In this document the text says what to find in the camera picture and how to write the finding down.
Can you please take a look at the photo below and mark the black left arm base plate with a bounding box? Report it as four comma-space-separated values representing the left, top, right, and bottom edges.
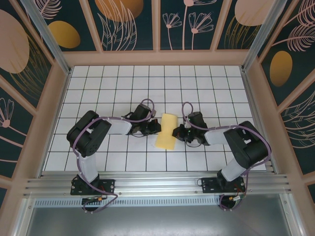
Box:
70, 178, 116, 196

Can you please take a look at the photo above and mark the grey metal bottom panel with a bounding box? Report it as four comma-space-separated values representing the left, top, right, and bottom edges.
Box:
23, 206, 296, 236

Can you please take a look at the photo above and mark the aluminium side rail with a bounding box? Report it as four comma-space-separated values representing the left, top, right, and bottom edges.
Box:
242, 70, 276, 174

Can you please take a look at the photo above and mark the aluminium corner post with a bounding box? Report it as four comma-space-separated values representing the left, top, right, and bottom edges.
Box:
241, 0, 283, 72
19, 0, 72, 76

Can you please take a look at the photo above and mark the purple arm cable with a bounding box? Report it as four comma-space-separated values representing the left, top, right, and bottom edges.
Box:
182, 102, 273, 213
72, 98, 156, 214

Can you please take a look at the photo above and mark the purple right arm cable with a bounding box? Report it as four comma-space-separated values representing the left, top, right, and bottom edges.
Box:
182, 102, 273, 213

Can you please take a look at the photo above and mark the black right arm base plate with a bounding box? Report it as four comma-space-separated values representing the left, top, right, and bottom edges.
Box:
200, 177, 247, 194

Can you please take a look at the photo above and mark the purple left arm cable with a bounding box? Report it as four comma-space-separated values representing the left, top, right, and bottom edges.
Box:
72, 98, 156, 214

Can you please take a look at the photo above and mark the yellow cloth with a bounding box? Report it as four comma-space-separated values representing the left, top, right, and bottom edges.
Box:
155, 113, 178, 150

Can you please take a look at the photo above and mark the slotted grey cable duct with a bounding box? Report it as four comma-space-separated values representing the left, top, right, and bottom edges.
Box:
34, 198, 222, 207

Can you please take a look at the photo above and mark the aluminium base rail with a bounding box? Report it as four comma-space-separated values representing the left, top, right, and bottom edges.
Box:
23, 171, 292, 198

